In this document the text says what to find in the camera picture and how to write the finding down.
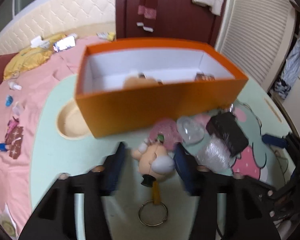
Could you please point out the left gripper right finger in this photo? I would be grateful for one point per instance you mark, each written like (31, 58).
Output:
(246, 205)

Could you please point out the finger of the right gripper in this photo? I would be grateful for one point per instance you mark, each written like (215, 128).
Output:
(274, 141)

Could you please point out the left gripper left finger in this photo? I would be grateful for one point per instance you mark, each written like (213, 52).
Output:
(54, 216)

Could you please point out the clear bubble wrap ball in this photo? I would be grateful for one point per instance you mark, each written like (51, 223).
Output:
(214, 155)

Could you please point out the black red pouch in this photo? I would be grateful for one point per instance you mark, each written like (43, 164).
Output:
(225, 127)

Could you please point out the clear heart-shaped lid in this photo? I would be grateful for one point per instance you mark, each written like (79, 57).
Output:
(190, 131)

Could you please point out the cartoon figure keychain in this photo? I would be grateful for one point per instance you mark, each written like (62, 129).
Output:
(155, 165)

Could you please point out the pink heart-shaped case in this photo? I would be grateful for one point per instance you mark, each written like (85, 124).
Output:
(168, 129)

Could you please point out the brown snack box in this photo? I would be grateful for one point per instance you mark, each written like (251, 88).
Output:
(204, 77)

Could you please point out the orange cardboard box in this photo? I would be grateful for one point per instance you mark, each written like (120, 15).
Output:
(109, 109)

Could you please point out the brown capybara plush toy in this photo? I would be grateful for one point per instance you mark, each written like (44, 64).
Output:
(140, 80)

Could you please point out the brown patterned card pack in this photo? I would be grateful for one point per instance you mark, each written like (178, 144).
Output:
(14, 141)

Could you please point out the pink bed duvet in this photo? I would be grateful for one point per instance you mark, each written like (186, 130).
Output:
(15, 207)

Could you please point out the white slatted closet door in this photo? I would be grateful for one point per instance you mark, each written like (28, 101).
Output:
(256, 35)

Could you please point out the blue hair clip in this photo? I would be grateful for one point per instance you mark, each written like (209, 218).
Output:
(9, 101)

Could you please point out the dark red wooden door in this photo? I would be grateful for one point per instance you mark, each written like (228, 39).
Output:
(175, 19)

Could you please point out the yellow pillow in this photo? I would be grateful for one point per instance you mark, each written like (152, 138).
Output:
(31, 58)

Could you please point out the blue white snack packet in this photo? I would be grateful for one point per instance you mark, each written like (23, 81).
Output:
(64, 44)

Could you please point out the white tissue pack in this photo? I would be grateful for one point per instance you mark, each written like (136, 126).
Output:
(37, 42)

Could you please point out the red pink striped scarf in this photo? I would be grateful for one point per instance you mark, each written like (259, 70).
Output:
(147, 14)

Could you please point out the cream tufted headboard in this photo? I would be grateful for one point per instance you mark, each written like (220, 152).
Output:
(83, 17)

